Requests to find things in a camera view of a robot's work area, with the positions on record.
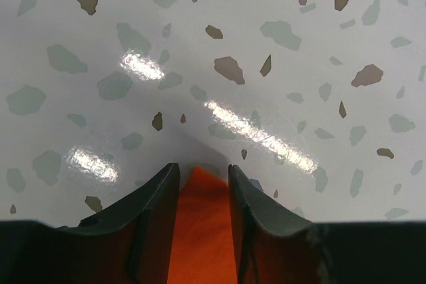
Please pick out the orange t shirt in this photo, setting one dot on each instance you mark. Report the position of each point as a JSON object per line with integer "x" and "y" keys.
{"x": 202, "y": 247}

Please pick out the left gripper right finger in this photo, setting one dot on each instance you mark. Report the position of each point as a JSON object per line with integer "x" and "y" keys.
{"x": 274, "y": 245}

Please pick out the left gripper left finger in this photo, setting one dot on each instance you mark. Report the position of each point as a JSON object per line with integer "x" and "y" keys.
{"x": 127, "y": 242}

